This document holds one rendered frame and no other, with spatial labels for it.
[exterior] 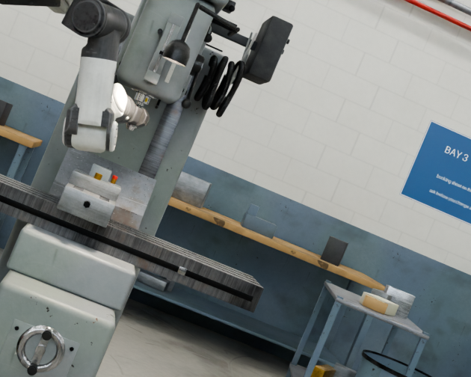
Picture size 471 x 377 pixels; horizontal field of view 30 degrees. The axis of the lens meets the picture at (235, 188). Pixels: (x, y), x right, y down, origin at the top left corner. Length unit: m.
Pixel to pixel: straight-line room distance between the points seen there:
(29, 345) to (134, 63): 0.89
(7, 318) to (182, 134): 1.05
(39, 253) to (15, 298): 0.20
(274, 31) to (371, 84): 4.27
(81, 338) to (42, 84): 4.72
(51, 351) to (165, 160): 1.06
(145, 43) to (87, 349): 0.90
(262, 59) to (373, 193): 4.36
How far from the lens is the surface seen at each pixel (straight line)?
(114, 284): 2.53
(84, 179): 2.66
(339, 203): 7.19
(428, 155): 7.38
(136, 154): 3.12
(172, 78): 2.66
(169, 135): 3.11
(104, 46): 2.23
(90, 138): 2.26
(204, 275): 2.68
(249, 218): 6.41
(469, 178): 7.51
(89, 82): 2.22
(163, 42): 2.63
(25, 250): 2.53
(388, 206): 7.30
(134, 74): 2.66
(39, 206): 2.65
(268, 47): 3.00
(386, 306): 4.69
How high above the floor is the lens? 1.18
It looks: 1 degrees down
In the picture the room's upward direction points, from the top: 23 degrees clockwise
